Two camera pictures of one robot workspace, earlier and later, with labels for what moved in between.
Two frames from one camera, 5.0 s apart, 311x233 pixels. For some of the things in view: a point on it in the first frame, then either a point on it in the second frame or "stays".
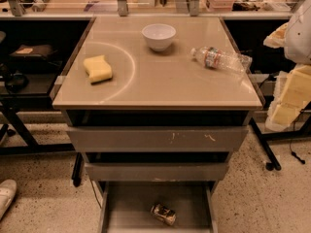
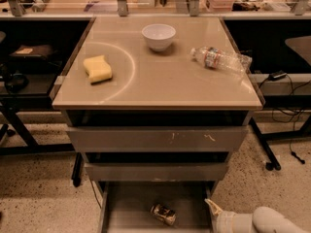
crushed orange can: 163,214 stays
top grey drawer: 157,139 stays
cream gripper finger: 292,93 -> 215,209
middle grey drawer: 156,171 stays
